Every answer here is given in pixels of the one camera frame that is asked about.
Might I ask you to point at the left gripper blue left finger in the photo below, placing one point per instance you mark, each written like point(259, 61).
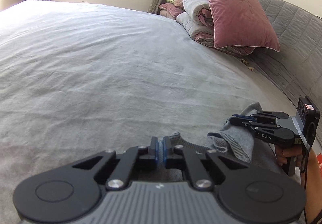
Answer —
point(153, 153)

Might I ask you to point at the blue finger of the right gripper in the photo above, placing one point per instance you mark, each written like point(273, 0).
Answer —
point(240, 116)
point(245, 122)

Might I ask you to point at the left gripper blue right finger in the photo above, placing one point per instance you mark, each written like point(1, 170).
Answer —
point(168, 153)

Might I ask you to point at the grey knit sweater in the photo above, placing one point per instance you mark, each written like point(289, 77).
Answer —
point(238, 142)

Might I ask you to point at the red paper box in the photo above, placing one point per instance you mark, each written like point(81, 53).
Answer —
point(319, 158)

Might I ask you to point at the small brown debris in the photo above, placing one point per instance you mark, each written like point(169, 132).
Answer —
point(246, 63)

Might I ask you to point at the grey quilted headboard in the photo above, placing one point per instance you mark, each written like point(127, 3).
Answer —
point(296, 68)

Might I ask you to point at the pink velvet pillow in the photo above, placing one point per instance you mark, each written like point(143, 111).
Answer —
point(242, 23)

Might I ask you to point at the grey bed sheet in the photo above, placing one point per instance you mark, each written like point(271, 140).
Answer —
point(78, 78)

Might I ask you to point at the folded grey pink quilt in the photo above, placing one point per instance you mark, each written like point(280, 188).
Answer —
point(197, 20)

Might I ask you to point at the small pink pillow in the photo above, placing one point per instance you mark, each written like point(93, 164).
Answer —
point(172, 10)

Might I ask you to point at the black camera box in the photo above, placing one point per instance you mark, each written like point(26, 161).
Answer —
point(307, 117)

